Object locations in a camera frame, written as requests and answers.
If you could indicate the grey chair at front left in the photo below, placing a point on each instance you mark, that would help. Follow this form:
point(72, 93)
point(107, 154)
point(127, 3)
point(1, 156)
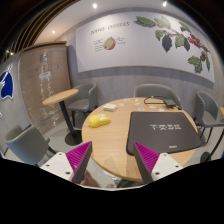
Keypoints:
point(28, 145)

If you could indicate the white tissue pack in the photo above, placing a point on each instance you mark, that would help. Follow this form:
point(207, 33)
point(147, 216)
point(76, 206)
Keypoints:
point(110, 107)

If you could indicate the grey chair behind round table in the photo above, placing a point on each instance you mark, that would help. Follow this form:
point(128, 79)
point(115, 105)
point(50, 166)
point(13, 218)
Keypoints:
point(156, 91)

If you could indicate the round wooden table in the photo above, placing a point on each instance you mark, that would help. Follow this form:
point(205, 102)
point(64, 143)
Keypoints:
point(109, 140)

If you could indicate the grey chair at right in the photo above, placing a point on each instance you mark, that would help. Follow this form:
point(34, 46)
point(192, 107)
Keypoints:
point(206, 111)

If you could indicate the coffee cherries wall mural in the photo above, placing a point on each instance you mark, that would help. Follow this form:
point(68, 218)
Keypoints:
point(143, 39)

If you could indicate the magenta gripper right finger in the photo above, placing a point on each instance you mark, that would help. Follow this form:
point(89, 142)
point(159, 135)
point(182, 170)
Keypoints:
point(146, 160)

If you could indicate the small round side table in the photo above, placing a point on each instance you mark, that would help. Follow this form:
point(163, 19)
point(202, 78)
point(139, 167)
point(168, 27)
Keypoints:
point(74, 136)

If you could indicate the grey chair behind side table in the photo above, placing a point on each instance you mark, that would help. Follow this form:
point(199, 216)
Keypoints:
point(85, 101)

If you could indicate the blue white wall logo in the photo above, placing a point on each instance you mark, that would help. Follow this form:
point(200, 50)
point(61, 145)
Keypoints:
point(6, 80)

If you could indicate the black power adapter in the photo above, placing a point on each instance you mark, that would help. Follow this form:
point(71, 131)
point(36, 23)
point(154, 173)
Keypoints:
point(169, 103)

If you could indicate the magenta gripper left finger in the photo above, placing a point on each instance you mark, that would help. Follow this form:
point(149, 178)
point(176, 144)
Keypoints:
point(78, 159)

